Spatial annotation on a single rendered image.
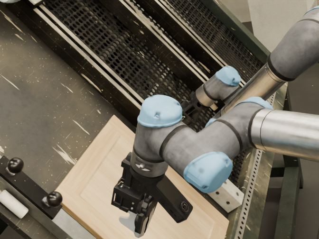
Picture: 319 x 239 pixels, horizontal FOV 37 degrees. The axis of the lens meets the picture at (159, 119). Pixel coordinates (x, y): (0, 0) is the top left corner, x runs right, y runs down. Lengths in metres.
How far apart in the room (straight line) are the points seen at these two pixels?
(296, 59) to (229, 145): 0.49
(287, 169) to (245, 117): 2.38
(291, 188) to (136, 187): 2.15
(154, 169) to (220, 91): 0.74
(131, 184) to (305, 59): 0.57
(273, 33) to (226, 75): 3.72
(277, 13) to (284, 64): 3.93
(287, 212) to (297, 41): 1.74
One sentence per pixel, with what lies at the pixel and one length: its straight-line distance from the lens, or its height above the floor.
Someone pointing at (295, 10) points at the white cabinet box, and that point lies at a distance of 5.16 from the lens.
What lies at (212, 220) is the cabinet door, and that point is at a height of 0.94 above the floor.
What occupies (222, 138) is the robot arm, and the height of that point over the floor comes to 1.61.
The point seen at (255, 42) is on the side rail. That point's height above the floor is 1.05.
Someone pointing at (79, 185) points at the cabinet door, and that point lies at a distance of 1.40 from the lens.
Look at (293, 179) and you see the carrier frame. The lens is 3.14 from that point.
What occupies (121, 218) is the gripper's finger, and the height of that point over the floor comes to 1.41.
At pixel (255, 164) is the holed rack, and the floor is 0.89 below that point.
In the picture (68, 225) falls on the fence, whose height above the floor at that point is 1.31.
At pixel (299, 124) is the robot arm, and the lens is 0.79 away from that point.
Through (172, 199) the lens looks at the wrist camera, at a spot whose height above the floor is 1.47.
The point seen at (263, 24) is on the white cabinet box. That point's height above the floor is 0.40.
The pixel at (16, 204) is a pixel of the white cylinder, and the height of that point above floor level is 1.42.
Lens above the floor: 2.02
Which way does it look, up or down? 26 degrees down
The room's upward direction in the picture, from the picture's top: 17 degrees counter-clockwise
